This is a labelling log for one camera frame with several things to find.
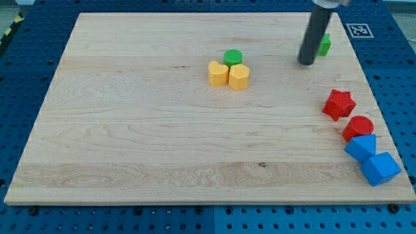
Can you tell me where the red circle block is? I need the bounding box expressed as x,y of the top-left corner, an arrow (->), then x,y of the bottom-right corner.
342,116 -> 374,142

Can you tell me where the light wooden board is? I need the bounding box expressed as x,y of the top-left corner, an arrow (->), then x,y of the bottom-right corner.
5,13 -> 415,206

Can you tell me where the yellow hexagon block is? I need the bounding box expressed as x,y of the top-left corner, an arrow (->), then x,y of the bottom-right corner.
229,64 -> 250,90

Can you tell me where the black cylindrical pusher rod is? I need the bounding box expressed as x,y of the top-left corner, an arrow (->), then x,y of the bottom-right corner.
297,4 -> 333,66

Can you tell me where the blue cube block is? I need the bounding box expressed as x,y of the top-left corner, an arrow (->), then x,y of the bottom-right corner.
361,152 -> 402,187

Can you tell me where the green star block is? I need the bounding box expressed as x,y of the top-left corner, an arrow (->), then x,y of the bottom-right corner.
317,33 -> 332,57

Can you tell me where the white fiducial marker tag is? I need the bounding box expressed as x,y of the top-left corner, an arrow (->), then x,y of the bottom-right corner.
346,23 -> 374,38

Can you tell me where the red star block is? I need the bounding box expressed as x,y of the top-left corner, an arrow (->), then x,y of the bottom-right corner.
322,89 -> 356,121

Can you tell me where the green circle block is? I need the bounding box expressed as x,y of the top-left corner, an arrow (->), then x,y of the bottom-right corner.
223,49 -> 244,68

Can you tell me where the yellow heart block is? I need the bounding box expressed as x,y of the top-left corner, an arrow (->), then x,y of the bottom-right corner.
208,61 -> 229,86

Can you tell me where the blue triangle block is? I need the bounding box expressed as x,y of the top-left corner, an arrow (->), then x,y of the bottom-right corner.
344,134 -> 376,163

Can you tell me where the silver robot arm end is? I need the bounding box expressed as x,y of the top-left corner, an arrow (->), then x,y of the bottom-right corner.
312,0 -> 351,9

